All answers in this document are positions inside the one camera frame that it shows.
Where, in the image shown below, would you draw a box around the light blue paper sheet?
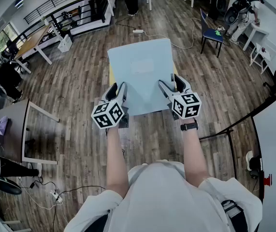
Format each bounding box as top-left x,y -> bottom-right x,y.
107,38 -> 177,117

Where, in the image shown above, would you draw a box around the black metal railing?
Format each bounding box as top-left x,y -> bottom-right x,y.
23,0 -> 110,37

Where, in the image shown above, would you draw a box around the white floor power strip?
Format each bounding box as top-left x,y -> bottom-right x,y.
50,189 -> 64,203

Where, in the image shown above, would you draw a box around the yellow wooden table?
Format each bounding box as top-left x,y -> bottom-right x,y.
108,63 -> 178,93

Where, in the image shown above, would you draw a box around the black wristwatch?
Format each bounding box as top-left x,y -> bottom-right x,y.
180,121 -> 199,131

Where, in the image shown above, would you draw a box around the white cable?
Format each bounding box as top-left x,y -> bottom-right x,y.
143,17 -> 203,49

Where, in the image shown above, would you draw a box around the black cable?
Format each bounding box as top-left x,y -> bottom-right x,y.
52,185 -> 106,229

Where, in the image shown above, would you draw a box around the white box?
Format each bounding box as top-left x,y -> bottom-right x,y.
57,34 -> 74,54

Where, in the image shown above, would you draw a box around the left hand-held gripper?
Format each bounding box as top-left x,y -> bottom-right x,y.
91,81 -> 130,130

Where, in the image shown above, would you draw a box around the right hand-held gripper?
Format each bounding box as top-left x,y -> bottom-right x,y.
158,73 -> 203,121

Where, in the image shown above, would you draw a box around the person's right forearm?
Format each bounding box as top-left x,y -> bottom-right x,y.
180,118 -> 211,186

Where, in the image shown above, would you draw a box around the black backpack strap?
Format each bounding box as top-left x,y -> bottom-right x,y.
221,199 -> 252,232

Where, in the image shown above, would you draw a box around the blue seat black chair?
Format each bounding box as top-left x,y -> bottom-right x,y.
200,8 -> 224,58

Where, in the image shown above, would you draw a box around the person's white shirt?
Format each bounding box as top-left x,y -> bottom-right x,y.
64,159 -> 264,232

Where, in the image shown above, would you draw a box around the wooden desk white legs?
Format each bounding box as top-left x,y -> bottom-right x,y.
14,22 -> 64,73

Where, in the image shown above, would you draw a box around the black metal frame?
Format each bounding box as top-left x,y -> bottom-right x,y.
199,81 -> 276,178

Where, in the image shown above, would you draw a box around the grey table white frame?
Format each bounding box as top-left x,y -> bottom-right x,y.
0,98 -> 60,165

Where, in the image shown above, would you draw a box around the small white table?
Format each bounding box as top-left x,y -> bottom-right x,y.
242,22 -> 270,52

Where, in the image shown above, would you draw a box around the purple cloth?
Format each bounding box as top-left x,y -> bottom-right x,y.
0,116 -> 9,136

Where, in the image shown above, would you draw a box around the person's left forearm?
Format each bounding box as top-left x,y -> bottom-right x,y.
105,126 -> 130,198

